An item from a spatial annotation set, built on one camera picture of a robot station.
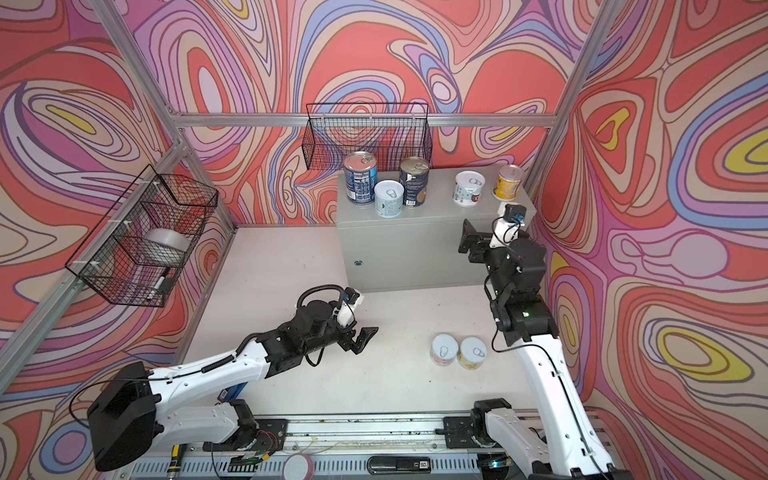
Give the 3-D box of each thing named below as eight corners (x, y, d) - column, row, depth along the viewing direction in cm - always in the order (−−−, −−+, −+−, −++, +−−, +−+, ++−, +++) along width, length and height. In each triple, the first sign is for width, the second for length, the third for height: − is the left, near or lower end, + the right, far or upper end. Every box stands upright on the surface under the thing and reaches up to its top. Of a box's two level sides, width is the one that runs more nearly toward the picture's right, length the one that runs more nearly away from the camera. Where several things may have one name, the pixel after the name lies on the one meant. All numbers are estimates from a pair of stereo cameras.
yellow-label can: (459, 369, 85) (462, 363, 81) (455, 343, 90) (458, 336, 86) (485, 369, 85) (489, 363, 81) (479, 343, 90) (483, 336, 86)
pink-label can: (431, 365, 87) (433, 358, 82) (429, 342, 91) (431, 333, 86) (456, 365, 86) (460, 358, 82) (453, 342, 91) (456, 333, 86)
